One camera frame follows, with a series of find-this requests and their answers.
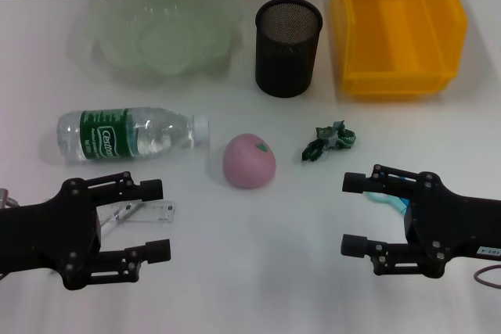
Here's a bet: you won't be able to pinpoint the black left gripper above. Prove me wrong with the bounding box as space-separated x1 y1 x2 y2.
0 171 172 291

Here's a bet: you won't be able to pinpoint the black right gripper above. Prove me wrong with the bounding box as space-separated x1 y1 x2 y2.
340 164 501 278

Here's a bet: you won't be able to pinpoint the green plastic wrapper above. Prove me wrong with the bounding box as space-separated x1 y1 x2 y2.
300 118 358 163

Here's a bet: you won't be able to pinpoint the clear green-label water bottle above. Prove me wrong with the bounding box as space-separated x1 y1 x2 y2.
56 106 211 163

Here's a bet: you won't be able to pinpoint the pink peach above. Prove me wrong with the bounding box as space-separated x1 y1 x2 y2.
222 133 277 189

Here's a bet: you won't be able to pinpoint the clear plastic ruler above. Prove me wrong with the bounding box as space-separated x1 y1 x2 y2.
96 199 177 230

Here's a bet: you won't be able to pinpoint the light blue scissors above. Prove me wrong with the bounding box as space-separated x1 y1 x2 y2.
362 191 411 218

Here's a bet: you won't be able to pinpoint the black mesh pen holder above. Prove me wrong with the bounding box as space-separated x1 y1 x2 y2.
254 0 324 99

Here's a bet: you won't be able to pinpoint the translucent green fruit bowl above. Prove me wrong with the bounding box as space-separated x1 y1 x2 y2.
70 0 244 89

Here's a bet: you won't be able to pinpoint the yellow plastic bin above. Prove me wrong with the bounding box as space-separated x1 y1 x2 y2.
330 0 469 102

